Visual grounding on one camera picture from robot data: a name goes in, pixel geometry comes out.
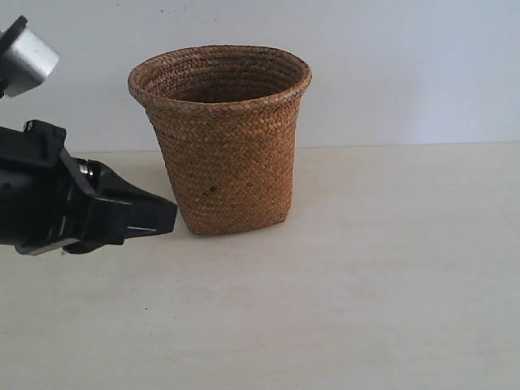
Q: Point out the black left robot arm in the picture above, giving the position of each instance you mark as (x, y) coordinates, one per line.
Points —
(51, 200)

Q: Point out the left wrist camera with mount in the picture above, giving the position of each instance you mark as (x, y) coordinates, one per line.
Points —
(26, 59)

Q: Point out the woven brown wicker basket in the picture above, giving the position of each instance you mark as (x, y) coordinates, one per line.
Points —
(225, 118)

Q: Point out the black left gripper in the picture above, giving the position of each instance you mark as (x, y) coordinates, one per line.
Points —
(43, 187)

